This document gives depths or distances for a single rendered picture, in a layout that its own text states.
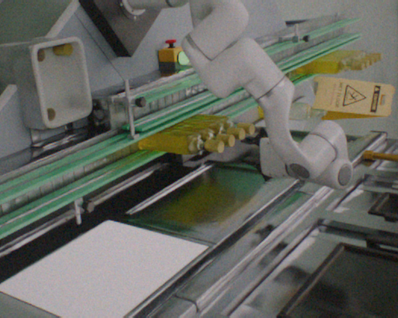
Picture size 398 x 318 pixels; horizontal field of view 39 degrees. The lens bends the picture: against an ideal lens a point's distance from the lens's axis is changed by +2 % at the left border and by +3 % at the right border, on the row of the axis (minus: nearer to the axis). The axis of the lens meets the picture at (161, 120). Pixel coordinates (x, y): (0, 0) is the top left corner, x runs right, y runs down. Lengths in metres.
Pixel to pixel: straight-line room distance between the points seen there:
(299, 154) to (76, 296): 0.54
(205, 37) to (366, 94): 3.69
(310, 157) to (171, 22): 0.95
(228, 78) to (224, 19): 0.14
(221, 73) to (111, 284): 0.50
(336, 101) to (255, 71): 3.70
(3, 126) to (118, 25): 0.47
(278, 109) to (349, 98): 3.69
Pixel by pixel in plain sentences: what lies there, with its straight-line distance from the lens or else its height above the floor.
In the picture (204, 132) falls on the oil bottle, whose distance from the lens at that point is 1.59.
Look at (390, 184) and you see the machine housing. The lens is 1.71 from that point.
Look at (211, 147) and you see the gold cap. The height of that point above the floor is 1.14.
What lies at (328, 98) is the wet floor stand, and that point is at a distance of 4.90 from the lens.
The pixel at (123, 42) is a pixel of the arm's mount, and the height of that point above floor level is 0.81.
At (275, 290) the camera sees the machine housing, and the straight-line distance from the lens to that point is 1.20.
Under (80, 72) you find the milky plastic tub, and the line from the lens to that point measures 1.56.
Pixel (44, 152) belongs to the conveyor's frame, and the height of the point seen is 0.84.
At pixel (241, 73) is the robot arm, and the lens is 1.20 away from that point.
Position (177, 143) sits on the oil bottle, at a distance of 1.58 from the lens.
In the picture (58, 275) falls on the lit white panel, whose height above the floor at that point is 1.08.
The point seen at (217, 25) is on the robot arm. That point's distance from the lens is 1.27.
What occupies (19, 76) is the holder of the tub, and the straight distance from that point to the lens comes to 1.50.
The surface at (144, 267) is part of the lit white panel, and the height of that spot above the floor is 1.23.
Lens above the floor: 1.96
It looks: 38 degrees down
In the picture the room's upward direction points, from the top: 96 degrees clockwise
